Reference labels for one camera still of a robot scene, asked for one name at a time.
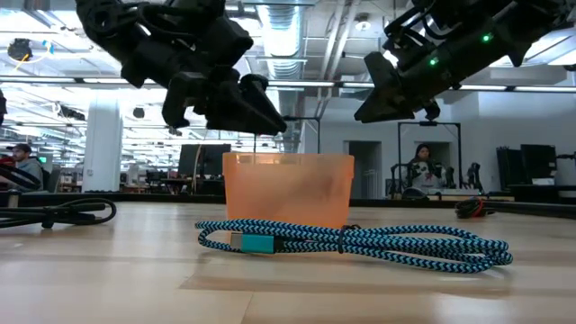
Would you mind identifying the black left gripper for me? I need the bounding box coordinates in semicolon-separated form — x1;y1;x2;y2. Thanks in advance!
120;17;288;137

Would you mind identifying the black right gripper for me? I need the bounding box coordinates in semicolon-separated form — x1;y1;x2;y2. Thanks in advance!
354;22;496;124

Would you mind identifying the black and red cable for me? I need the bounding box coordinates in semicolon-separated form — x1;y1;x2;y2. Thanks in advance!
454;197;496;221

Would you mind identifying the blue braided USB-C cable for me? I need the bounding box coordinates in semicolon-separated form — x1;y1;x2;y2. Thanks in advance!
194;219;514;275

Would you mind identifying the black USB-C cable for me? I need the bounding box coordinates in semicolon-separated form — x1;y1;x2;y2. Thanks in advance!
0;197;118;230

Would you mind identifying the black computer monitor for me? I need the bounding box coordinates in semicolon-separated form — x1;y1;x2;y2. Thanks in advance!
496;146;526;191
520;143;558;181
177;143;232;178

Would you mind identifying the person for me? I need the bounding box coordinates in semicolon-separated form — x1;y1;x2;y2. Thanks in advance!
5;142;45;193
401;142;446;195

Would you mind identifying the orange translucent plastic bin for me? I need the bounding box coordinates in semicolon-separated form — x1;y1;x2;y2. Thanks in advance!
221;151;356;230

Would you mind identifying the white pillar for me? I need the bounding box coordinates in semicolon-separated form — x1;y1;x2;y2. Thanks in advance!
81;96;123;194

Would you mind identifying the black camera stand frame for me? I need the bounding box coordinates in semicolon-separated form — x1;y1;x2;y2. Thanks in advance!
397;120;463;195
282;115;321;155

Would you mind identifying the silver ceiling duct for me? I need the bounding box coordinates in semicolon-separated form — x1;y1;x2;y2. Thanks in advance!
256;0;312;83

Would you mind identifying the black table frame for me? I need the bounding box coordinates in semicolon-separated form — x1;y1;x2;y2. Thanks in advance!
0;191;576;221

